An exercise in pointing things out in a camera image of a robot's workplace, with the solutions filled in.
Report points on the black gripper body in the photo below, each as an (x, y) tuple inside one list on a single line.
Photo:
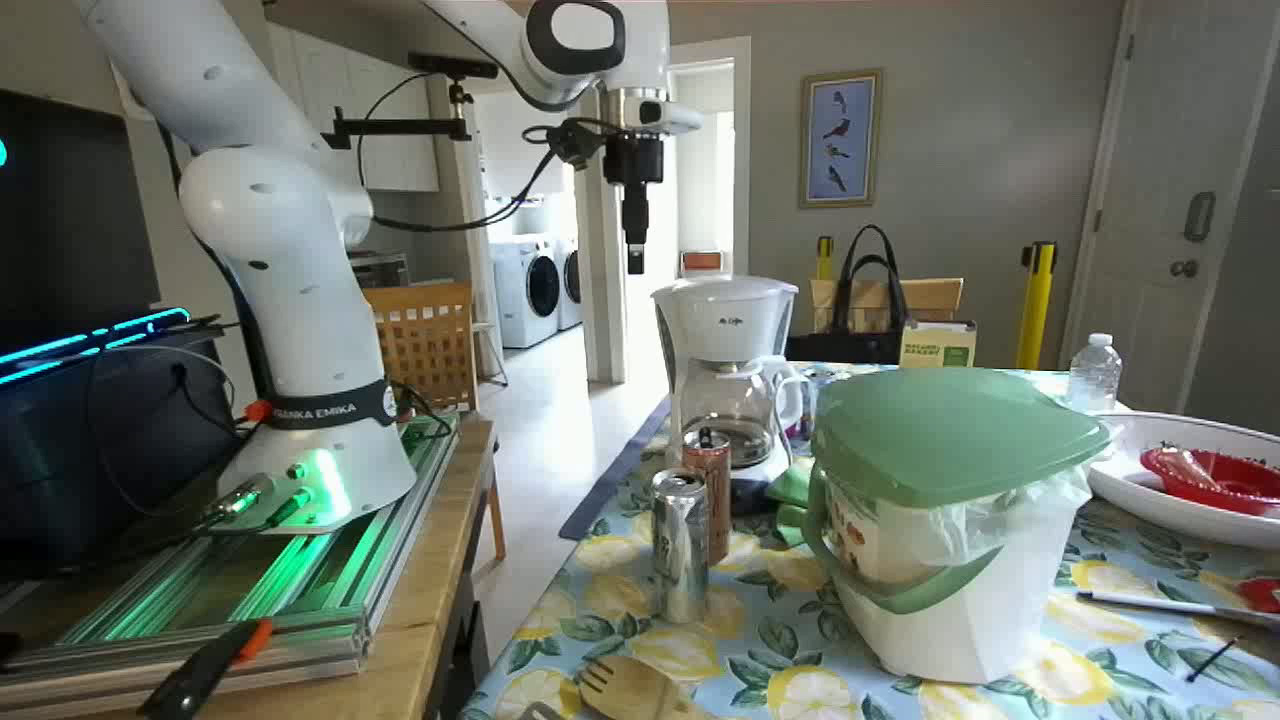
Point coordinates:
[(633, 163)]

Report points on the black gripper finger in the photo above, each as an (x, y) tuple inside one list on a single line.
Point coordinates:
[(639, 226)]

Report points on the green bin lid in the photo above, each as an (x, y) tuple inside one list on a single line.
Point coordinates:
[(955, 435)]

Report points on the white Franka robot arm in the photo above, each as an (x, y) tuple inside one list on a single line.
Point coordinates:
[(306, 335)]

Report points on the silver drink can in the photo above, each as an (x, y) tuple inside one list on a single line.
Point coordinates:
[(683, 545)]

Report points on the white coffee maker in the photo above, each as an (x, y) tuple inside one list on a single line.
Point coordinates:
[(727, 321)]

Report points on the white washing machine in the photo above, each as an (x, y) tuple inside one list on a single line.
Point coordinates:
[(522, 295)]

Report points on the framed bird picture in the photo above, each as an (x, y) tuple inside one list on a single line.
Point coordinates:
[(842, 139)]

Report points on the glass coffee carafe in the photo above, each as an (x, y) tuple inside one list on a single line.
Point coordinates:
[(728, 420)]

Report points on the black tote bag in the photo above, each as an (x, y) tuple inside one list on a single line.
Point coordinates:
[(842, 346)]

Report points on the wooden lattice chair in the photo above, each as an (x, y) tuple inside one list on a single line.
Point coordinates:
[(426, 346)]

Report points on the cardboard box behind bag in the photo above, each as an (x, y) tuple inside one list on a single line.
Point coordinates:
[(935, 297)]

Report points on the green cloth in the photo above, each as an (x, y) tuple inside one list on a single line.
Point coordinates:
[(788, 513)]

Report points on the lemon print tablecloth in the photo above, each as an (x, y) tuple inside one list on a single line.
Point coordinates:
[(744, 653)]

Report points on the wooden fork spatula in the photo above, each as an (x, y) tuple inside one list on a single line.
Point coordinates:
[(633, 689)]

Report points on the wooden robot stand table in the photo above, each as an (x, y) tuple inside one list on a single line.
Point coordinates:
[(412, 640)]

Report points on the clear plastic water bottle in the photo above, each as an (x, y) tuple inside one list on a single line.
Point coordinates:
[(1095, 378)]

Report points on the white room door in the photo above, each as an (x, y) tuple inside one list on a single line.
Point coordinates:
[(1161, 132)]

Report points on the white round plate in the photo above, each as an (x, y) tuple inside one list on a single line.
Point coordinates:
[(1134, 486)]

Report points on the black monitor screen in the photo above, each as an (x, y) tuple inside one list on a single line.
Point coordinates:
[(72, 220)]

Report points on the black computer with cyan light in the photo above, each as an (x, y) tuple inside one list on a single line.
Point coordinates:
[(93, 452)]

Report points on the black and orange hand tool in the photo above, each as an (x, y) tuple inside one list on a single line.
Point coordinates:
[(203, 672)]

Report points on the black table knife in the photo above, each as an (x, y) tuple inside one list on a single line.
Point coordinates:
[(1173, 608)]

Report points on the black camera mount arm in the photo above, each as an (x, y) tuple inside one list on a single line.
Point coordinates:
[(401, 129)]

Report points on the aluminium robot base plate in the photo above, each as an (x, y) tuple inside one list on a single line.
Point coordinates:
[(264, 584)]

